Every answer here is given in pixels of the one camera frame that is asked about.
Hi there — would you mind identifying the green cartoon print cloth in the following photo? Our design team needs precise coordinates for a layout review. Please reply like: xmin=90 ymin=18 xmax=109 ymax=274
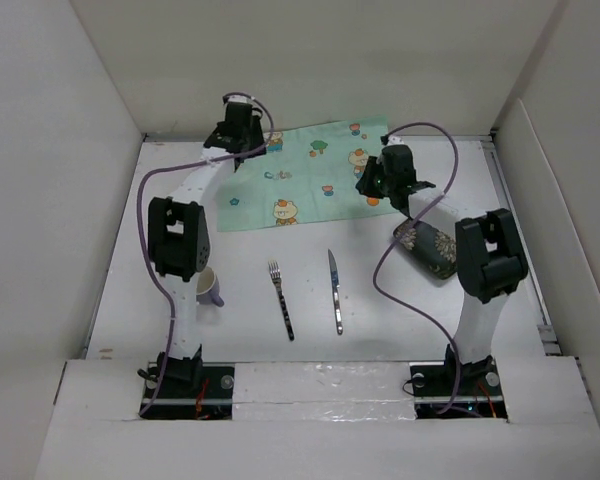
xmin=216 ymin=116 xmax=393 ymax=232

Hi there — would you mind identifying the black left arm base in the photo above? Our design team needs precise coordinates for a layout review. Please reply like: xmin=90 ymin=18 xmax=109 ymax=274
xmin=137 ymin=350 xmax=236 ymax=421

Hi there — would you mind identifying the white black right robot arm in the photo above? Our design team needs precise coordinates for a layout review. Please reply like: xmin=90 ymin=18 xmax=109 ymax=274
xmin=356 ymin=144 xmax=529 ymax=394

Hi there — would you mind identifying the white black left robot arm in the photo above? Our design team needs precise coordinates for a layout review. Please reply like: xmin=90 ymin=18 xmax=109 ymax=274
xmin=141 ymin=92 xmax=270 ymax=397

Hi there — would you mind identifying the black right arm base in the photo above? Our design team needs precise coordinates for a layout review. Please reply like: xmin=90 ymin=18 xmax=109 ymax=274
xmin=402 ymin=346 xmax=508 ymax=420

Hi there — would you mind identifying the dark floral rectangular plate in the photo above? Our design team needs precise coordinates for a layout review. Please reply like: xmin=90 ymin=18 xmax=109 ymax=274
xmin=393 ymin=218 xmax=457 ymax=280

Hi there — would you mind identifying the purple ceramic mug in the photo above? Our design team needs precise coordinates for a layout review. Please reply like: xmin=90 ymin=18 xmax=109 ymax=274
xmin=196 ymin=266 xmax=225 ymax=308

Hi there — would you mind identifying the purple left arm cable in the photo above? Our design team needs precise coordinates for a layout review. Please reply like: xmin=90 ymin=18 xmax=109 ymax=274
xmin=137 ymin=91 xmax=276 ymax=416

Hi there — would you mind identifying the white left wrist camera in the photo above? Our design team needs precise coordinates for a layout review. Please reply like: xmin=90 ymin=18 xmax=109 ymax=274
xmin=223 ymin=92 xmax=259 ymax=107

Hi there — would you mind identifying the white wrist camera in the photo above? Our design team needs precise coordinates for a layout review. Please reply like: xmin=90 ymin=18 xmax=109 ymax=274
xmin=381 ymin=134 xmax=405 ymax=147
xmin=223 ymin=92 xmax=259 ymax=107

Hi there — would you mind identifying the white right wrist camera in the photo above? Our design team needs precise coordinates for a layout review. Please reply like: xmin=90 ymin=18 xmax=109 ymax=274
xmin=381 ymin=134 xmax=405 ymax=147

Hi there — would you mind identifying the steel knife patterned handle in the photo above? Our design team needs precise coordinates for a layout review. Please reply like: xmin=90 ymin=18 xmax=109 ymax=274
xmin=328 ymin=250 xmax=344 ymax=335

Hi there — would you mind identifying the steel fork patterned handle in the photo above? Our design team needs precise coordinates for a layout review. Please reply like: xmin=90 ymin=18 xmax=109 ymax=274
xmin=268 ymin=260 xmax=295 ymax=342

